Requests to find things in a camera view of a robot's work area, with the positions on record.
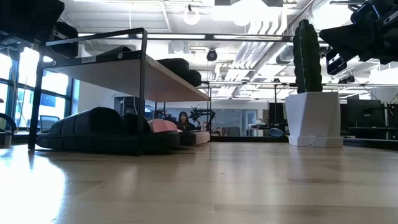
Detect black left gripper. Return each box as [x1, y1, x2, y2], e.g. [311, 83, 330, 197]
[0, 0, 78, 59]

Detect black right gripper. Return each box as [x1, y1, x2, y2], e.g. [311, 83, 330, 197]
[319, 0, 398, 76]

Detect pink rubber slide sandal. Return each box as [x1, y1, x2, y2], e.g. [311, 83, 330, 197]
[179, 130, 211, 146]
[147, 118, 183, 134]

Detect black ceiling track light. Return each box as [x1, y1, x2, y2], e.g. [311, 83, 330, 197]
[338, 75, 356, 85]

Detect green cactus plant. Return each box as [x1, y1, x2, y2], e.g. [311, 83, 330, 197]
[292, 18, 323, 94]

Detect large office window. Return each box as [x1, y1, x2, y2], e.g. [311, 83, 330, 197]
[0, 46, 74, 133]

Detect black computer monitor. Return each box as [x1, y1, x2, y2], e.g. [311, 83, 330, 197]
[346, 99, 386, 128]
[113, 96, 139, 115]

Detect white hexagonal plant pot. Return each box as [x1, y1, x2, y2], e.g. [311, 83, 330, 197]
[284, 91, 345, 148]

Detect black office chair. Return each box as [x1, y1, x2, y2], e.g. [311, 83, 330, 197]
[39, 114, 60, 131]

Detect long ceiling light bar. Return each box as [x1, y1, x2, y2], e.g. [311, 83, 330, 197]
[77, 32, 330, 44]

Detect person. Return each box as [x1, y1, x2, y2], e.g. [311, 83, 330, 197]
[176, 111, 202, 131]

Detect grey ceiling duct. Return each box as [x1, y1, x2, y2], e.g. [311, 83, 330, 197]
[275, 45, 295, 65]

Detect wooden shelf black metal frame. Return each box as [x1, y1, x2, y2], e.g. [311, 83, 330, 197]
[27, 27, 213, 156]

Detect distant black metal frame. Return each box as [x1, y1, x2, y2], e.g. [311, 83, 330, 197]
[211, 81, 396, 125]

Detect black cable loop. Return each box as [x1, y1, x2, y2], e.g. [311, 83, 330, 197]
[0, 112, 18, 133]

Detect black aluminium table frame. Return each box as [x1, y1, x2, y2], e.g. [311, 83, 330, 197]
[0, 132, 398, 152]

